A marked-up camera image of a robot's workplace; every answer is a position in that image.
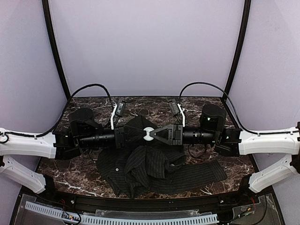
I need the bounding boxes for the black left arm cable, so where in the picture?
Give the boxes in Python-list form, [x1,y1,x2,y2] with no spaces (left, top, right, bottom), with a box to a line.
[0,83,113,143]

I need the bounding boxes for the black frame post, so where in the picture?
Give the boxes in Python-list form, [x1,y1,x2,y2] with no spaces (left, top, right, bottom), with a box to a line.
[41,0,71,99]
[225,0,251,95]

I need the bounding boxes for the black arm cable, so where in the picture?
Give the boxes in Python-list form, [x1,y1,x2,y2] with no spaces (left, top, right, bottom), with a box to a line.
[0,83,113,143]
[179,82,300,135]

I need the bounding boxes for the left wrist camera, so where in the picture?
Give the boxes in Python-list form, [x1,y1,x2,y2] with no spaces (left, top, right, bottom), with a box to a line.
[110,98,126,130]

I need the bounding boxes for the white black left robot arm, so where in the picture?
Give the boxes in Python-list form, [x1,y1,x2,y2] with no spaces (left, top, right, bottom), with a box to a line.
[0,108,147,194]

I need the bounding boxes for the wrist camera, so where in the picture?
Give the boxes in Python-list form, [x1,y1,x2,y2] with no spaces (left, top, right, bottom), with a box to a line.
[110,98,126,130]
[168,99,189,127]

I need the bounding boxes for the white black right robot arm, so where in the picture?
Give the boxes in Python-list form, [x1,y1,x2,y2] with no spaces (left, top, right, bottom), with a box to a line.
[144,104,300,194]

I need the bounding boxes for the dark pinstriped garment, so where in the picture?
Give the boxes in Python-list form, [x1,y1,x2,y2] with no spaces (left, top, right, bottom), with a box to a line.
[96,116,227,198]

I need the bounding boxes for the white slotted cable duct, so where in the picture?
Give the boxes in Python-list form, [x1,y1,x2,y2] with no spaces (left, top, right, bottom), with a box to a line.
[24,201,219,225]

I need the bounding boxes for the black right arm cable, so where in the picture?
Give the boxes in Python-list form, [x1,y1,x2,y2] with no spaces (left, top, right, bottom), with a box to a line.
[179,82,300,135]

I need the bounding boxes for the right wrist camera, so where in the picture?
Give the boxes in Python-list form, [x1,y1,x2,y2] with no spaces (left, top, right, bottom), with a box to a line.
[168,99,189,127]

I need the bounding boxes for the black front table rail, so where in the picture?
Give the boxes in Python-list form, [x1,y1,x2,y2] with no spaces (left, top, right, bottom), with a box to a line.
[35,191,258,213]

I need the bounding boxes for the black left frame post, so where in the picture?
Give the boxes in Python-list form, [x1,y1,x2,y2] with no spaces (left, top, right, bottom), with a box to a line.
[41,0,71,99]

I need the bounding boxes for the black right frame post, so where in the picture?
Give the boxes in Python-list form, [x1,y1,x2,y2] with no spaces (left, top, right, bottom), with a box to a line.
[225,0,251,95]

